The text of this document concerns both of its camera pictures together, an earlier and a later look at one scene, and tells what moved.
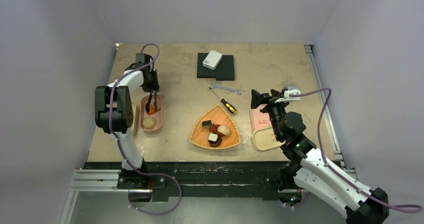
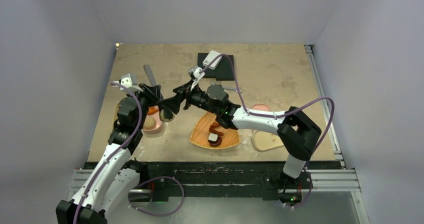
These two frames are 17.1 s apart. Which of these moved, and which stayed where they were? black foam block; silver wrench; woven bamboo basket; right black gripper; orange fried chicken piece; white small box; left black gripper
Moved: right black gripper; left black gripper
Stayed: orange fried chicken piece; black foam block; woven bamboo basket; silver wrench; white small box
